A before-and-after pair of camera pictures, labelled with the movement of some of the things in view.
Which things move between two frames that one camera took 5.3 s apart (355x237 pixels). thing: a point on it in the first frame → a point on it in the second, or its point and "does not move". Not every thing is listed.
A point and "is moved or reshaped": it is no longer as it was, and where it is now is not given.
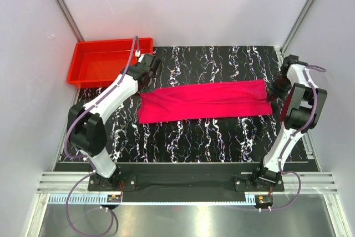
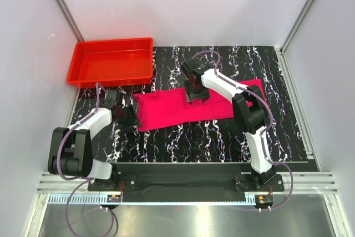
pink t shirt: x=203 y=101 is moved or reshaped
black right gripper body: x=279 y=87 → x=195 y=92
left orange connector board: x=113 y=198 does not move
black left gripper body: x=145 y=87 → x=127 y=118
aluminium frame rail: x=310 y=182 does not move
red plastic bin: x=96 y=64 does not move
